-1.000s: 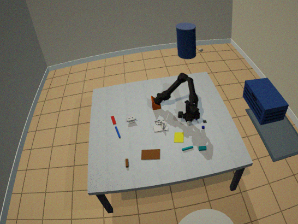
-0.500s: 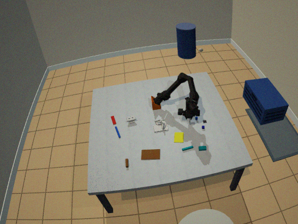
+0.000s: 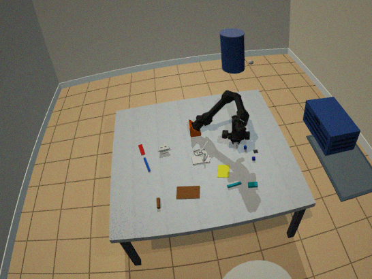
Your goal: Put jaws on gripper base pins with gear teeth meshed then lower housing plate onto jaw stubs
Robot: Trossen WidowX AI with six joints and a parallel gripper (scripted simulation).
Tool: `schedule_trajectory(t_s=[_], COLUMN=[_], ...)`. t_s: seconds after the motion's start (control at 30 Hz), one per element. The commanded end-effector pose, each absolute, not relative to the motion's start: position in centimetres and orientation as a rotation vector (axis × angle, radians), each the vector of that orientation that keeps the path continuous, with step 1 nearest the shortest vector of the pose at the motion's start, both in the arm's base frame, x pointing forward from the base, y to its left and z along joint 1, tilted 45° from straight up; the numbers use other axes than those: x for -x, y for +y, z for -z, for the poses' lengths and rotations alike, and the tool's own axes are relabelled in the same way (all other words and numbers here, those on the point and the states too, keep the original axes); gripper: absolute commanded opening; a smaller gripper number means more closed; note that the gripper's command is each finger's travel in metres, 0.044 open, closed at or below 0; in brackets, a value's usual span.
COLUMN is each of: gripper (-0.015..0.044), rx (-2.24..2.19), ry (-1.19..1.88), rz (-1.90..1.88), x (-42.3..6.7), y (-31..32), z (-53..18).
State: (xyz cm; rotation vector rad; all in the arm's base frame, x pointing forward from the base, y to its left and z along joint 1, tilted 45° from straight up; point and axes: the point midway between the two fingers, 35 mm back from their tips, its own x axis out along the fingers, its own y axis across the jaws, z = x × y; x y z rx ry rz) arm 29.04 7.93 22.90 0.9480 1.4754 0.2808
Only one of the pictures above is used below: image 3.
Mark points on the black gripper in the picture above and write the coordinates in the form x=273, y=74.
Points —
x=226, y=135

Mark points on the yellow square plate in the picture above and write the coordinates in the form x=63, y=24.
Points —
x=223, y=171

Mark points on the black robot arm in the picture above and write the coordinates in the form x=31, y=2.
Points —
x=237, y=120

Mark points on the teal rectangular block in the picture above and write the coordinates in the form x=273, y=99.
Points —
x=252, y=184

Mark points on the red flat bar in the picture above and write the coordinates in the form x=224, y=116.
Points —
x=141, y=149

